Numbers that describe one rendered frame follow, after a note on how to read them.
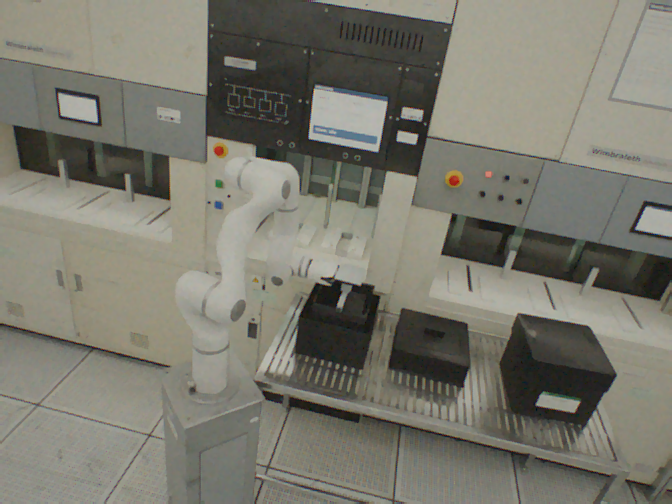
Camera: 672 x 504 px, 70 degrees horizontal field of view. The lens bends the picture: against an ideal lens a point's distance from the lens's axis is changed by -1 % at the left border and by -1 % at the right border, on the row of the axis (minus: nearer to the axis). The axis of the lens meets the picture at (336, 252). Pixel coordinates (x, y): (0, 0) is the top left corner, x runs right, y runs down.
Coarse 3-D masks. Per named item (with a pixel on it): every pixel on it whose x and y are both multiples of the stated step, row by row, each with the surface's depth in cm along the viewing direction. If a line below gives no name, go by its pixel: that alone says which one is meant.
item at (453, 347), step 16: (400, 320) 196; (416, 320) 197; (432, 320) 199; (448, 320) 201; (400, 336) 187; (416, 336) 188; (432, 336) 189; (448, 336) 191; (464, 336) 192; (400, 352) 180; (416, 352) 180; (432, 352) 181; (448, 352) 182; (464, 352) 183; (400, 368) 183; (416, 368) 182; (432, 368) 180; (448, 368) 179; (464, 368) 177; (448, 384) 181; (464, 384) 181
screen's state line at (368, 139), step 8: (320, 128) 187; (328, 128) 187; (336, 128) 186; (336, 136) 188; (344, 136) 187; (352, 136) 186; (360, 136) 186; (368, 136) 185; (376, 136) 185; (376, 144) 186
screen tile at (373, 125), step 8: (352, 104) 181; (360, 104) 180; (368, 104) 180; (360, 112) 182; (368, 112) 181; (376, 112) 181; (352, 120) 184; (360, 120) 183; (368, 120) 183; (376, 120) 182; (360, 128) 184; (368, 128) 184; (376, 128) 183
